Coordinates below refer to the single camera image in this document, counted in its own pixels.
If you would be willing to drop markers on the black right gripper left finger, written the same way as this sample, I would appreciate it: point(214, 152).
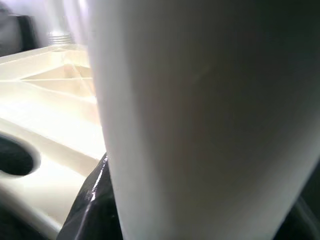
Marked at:
point(95, 212)

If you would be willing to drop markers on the white plastic table leg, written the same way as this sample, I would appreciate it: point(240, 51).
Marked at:
point(60, 25)
point(200, 112)

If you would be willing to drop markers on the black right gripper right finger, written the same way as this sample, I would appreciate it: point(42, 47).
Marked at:
point(312, 225)

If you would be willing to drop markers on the white plastic table top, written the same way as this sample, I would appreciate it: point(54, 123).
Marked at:
point(50, 112)

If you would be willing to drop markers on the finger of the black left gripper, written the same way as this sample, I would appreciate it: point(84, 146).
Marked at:
point(12, 160)

